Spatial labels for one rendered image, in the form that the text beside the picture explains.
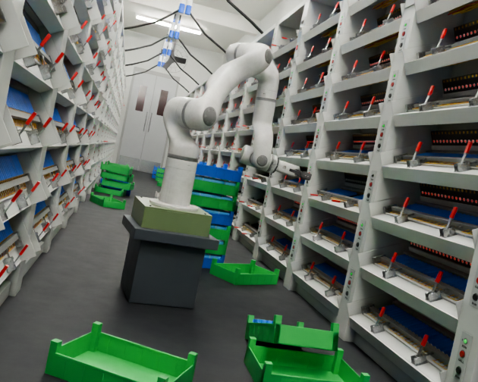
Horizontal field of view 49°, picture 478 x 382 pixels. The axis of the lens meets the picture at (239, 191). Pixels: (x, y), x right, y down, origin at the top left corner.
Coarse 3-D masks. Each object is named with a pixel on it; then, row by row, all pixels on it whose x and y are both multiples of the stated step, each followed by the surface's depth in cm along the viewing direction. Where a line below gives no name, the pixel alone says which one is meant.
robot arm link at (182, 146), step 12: (168, 108) 202; (180, 108) 198; (168, 120) 202; (180, 120) 199; (168, 132) 201; (180, 132) 203; (180, 144) 198; (192, 144) 200; (168, 156) 201; (180, 156) 198; (192, 156) 199
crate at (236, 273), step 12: (216, 264) 270; (228, 264) 276; (240, 264) 282; (252, 264) 286; (216, 276) 264; (228, 276) 258; (240, 276) 255; (252, 276) 261; (264, 276) 267; (276, 276) 273
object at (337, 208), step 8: (328, 184) 266; (336, 184) 267; (352, 184) 255; (312, 192) 265; (312, 200) 259; (320, 200) 249; (328, 200) 246; (360, 200) 205; (320, 208) 250; (328, 208) 239; (336, 208) 229; (344, 208) 220; (352, 208) 217; (360, 208) 206; (344, 216) 222; (352, 216) 213
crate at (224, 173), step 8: (200, 168) 270; (208, 168) 272; (216, 168) 274; (224, 168) 296; (240, 168) 280; (208, 176) 272; (216, 176) 274; (224, 176) 276; (232, 176) 279; (240, 176) 281
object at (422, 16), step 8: (416, 0) 192; (424, 0) 193; (432, 0) 191; (440, 0) 177; (448, 0) 173; (456, 0) 169; (464, 0) 166; (472, 0) 162; (416, 8) 192; (424, 8) 187; (432, 8) 182; (440, 8) 178; (448, 8) 174; (456, 8) 187; (464, 8) 187; (472, 8) 186; (416, 16) 193; (424, 16) 188; (432, 16) 183
